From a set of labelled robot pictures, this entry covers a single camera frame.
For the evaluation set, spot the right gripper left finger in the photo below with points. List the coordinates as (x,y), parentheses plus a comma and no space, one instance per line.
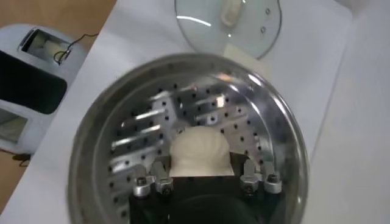
(152,179)

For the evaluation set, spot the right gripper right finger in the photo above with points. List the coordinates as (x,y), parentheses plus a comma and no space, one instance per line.
(262,179)

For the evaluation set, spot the white steamed baozi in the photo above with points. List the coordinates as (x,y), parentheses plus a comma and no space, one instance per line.
(198,149)

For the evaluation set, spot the round glass lid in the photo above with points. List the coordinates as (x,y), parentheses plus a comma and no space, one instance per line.
(201,36)

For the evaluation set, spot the stainless steel steamer basket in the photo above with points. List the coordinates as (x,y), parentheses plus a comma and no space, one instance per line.
(146,121)

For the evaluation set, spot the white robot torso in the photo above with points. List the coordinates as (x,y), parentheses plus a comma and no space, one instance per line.
(30,85)

